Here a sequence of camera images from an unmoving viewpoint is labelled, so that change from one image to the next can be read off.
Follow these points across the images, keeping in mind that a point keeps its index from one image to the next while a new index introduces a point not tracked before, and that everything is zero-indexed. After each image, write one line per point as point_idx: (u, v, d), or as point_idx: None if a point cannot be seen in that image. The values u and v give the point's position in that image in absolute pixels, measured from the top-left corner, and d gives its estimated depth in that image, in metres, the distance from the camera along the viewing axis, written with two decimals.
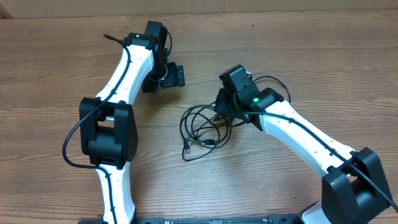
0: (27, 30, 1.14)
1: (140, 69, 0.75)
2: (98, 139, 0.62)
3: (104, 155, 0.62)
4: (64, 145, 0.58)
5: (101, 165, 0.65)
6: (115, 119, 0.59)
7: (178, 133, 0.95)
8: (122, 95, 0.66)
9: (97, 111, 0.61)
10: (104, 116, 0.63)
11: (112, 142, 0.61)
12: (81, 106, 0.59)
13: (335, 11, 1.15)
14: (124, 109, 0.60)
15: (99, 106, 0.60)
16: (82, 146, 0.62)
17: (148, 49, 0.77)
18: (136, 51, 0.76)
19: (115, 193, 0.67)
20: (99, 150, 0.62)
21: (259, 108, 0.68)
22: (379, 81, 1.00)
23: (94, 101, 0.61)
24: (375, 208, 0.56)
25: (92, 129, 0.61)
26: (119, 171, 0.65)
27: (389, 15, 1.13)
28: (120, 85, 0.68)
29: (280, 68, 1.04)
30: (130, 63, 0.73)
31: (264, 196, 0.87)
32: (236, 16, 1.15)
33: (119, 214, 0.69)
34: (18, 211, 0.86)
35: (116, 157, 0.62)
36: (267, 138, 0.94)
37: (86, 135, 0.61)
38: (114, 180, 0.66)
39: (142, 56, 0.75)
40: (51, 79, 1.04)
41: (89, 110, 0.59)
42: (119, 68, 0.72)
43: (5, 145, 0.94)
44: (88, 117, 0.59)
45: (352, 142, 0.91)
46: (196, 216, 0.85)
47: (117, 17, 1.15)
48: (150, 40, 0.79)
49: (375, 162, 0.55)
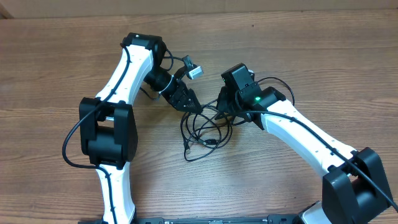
0: (27, 30, 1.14)
1: (141, 69, 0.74)
2: (98, 139, 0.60)
3: (104, 155, 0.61)
4: (64, 145, 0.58)
5: (101, 165, 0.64)
6: (115, 118, 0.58)
7: (178, 134, 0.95)
8: (123, 95, 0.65)
9: (97, 111, 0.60)
10: (104, 117, 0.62)
11: (112, 142, 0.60)
12: (81, 106, 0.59)
13: (334, 11, 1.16)
14: (124, 109, 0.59)
15: (99, 106, 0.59)
16: (82, 147, 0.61)
17: (147, 48, 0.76)
18: (136, 51, 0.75)
19: (115, 193, 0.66)
20: (99, 150, 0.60)
21: (261, 107, 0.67)
22: (379, 81, 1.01)
23: (94, 101, 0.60)
24: (375, 209, 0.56)
25: (92, 129, 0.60)
26: (119, 171, 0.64)
27: (388, 15, 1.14)
28: (120, 85, 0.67)
29: (280, 68, 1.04)
30: (131, 63, 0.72)
31: (265, 196, 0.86)
32: (236, 16, 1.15)
33: (119, 214, 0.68)
34: (18, 211, 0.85)
35: (115, 157, 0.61)
36: (267, 139, 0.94)
37: (86, 135, 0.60)
38: (114, 180, 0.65)
39: (142, 56, 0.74)
40: (51, 79, 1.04)
41: (89, 110, 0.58)
42: (119, 68, 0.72)
43: (4, 145, 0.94)
44: (88, 117, 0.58)
45: (353, 142, 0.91)
46: (196, 216, 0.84)
47: (117, 18, 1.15)
48: (150, 40, 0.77)
49: (377, 162, 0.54)
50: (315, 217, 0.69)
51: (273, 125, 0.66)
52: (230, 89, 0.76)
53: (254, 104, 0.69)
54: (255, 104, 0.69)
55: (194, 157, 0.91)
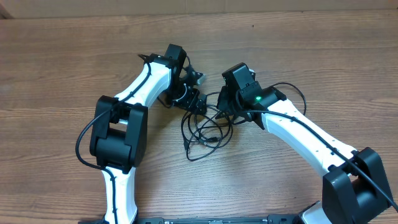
0: (27, 30, 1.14)
1: (158, 83, 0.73)
2: (108, 139, 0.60)
3: (112, 157, 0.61)
4: (78, 141, 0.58)
5: (107, 167, 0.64)
6: (130, 118, 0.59)
7: (178, 134, 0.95)
8: (140, 99, 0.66)
9: (114, 111, 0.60)
10: (117, 119, 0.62)
11: (121, 144, 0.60)
12: (99, 102, 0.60)
13: (334, 11, 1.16)
14: (138, 109, 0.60)
15: (116, 105, 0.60)
16: (91, 144, 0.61)
17: (168, 68, 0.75)
18: (157, 66, 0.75)
19: (119, 196, 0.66)
20: (107, 150, 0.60)
21: (261, 106, 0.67)
22: (379, 81, 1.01)
23: (112, 99, 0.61)
24: (375, 209, 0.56)
25: (106, 126, 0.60)
26: (124, 175, 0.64)
27: (388, 15, 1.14)
28: (138, 91, 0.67)
29: (280, 68, 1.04)
30: (150, 76, 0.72)
31: (265, 196, 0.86)
32: (236, 16, 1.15)
33: (120, 216, 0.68)
34: (18, 211, 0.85)
35: (122, 160, 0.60)
36: (267, 138, 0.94)
37: (97, 132, 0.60)
38: (119, 184, 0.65)
39: (162, 71, 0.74)
40: (51, 79, 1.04)
41: (106, 107, 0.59)
42: (138, 79, 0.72)
43: (5, 145, 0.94)
44: (104, 114, 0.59)
45: (353, 142, 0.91)
46: (196, 216, 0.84)
47: (117, 18, 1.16)
48: (171, 61, 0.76)
49: (377, 161, 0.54)
50: (315, 218, 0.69)
51: (274, 124, 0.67)
52: (230, 89, 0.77)
53: (253, 103, 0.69)
54: (255, 103, 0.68)
55: (195, 157, 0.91)
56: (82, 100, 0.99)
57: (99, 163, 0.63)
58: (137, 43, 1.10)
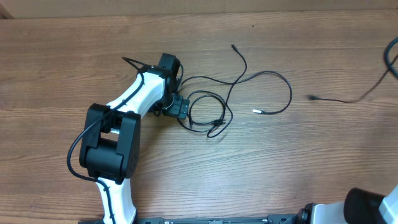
0: (27, 30, 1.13)
1: (152, 93, 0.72)
2: (99, 149, 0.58)
3: (102, 168, 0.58)
4: (69, 155, 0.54)
5: (99, 178, 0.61)
6: (122, 126, 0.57)
7: (178, 133, 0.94)
8: (134, 107, 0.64)
9: (105, 120, 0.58)
10: (109, 128, 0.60)
11: (112, 154, 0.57)
12: (89, 111, 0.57)
13: (334, 11, 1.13)
14: (132, 117, 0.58)
15: (107, 113, 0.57)
16: (81, 155, 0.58)
17: (161, 78, 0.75)
18: (150, 76, 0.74)
19: (115, 203, 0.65)
20: (97, 162, 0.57)
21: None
22: (379, 81, 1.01)
23: (103, 107, 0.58)
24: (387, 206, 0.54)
25: (97, 136, 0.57)
26: (117, 185, 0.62)
27: (388, 15, 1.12)
28: (132, 99, 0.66)
29: (280, 68, 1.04)
30: (144, 86, 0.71)
31: (264, 196, 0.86)
32: (236, 16, 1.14)
33: (119, 220, 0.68)
34: (18, 211, 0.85)
35: (114, 172, 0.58)
36: (267, 138, 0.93)
37: (88, 142, 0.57)
38: (113, 193, 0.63)
39: (155, 81, 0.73)
40: (51, 79, 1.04)
41: (97, 116, 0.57)
42: (131, 88, 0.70)
43: (5, 145, 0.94)
44: (94, 124, 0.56)
45: (353, 142, 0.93)
46: (196, 216, 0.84)
47: (117, 18, 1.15)
48: (165, 71, 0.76)
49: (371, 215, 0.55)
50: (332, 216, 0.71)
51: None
52: None
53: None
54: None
55: (195, 157, 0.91)
56: (82, 100, 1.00)
57: (91, 175, 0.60)
58: (137, 43, 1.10)
